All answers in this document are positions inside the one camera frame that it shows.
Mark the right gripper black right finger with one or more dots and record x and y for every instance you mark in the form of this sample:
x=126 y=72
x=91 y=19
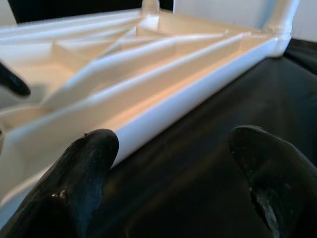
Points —
x=277 y=178

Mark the black plastic table cover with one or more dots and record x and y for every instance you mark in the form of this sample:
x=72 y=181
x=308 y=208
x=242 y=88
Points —
x=223 y=111

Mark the white plastic table top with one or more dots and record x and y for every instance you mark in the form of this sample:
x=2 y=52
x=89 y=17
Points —
x=123 y=74

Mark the white plastic table leg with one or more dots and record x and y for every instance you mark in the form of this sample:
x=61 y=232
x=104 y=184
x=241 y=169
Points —
x=282 y=12

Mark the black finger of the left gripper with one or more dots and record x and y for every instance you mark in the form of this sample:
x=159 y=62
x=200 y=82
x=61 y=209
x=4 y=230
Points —
x=15 y=84

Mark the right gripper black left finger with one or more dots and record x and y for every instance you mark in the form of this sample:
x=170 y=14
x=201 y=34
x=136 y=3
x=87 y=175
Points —
x=69 y=188

